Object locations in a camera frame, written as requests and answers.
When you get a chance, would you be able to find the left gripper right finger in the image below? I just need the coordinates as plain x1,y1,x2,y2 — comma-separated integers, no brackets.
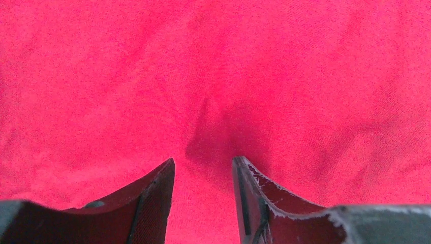
232,156,430,244

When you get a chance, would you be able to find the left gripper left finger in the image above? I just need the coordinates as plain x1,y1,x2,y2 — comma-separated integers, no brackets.
1,159,175,243

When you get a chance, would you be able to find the red cloth napkin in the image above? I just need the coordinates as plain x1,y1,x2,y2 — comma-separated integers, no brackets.
1,1,430,243

